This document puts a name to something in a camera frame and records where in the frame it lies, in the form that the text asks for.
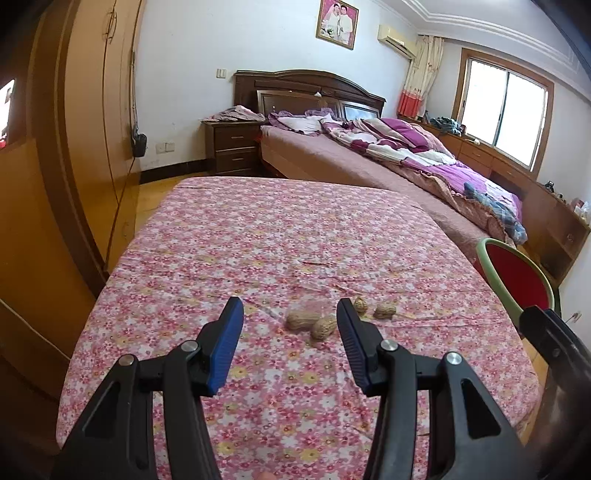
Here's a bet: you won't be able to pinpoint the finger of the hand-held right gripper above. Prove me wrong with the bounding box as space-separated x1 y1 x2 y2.
518 305 591 370

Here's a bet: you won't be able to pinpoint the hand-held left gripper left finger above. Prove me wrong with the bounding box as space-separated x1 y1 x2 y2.
50 296 245 480

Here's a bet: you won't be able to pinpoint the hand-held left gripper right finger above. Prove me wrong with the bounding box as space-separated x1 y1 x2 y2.
336 298 539 480

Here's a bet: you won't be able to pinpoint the red bin with green rim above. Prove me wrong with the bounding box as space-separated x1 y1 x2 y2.
475 237 561 319

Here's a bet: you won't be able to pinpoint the long wooden cabinet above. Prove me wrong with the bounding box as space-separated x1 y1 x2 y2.
406 117 591 287

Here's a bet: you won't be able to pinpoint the pink floral tablecloth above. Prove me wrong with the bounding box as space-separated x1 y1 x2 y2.
55 175 541 480

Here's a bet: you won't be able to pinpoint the blue plaid cloth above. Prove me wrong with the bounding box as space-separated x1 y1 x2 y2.
464 182 527 243

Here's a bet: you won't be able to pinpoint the bed with brown sheet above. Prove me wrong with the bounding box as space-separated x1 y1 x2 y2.
259 122 527 245

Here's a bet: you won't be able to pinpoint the dark wooden nightstand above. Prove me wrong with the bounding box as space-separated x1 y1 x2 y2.
201 120 266 177

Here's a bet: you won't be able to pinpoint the purple floral quilt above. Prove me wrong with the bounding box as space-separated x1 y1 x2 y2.
321 117 527 241

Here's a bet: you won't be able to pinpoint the wooden framed window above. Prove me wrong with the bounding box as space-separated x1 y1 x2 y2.
455 47 555 174

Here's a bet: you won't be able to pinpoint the blue crumpled clothes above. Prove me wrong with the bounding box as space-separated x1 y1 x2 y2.
431 116 464 136

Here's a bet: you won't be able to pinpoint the white pillow with purple frill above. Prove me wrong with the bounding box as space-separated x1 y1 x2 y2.
268 108 338 136

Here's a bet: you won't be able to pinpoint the pink folded clothes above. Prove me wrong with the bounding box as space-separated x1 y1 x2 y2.
201 105 264 124

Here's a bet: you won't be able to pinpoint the dark wooden headboard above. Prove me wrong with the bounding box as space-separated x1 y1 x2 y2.
234 69 386 127

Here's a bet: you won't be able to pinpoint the wooden wardrobe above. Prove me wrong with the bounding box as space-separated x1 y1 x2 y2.
28 0 148 282

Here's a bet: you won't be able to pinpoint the thin hanging rod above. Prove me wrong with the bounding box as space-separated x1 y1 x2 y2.
130 51 139 134

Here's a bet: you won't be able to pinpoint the floral curtain with red hem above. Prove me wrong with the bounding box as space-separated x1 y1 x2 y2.
397 34 445 120

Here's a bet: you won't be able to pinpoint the television screen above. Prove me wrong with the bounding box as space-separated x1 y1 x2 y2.
0 78 16 139

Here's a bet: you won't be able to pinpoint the framed wedding photo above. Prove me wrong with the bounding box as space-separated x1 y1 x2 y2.
316 0 360 51

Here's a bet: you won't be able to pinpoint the orange hanging cable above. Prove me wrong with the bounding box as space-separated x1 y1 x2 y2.
106 157 137 259

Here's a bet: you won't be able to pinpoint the wall air conditioner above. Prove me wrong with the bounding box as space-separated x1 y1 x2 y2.
378 24 416 60

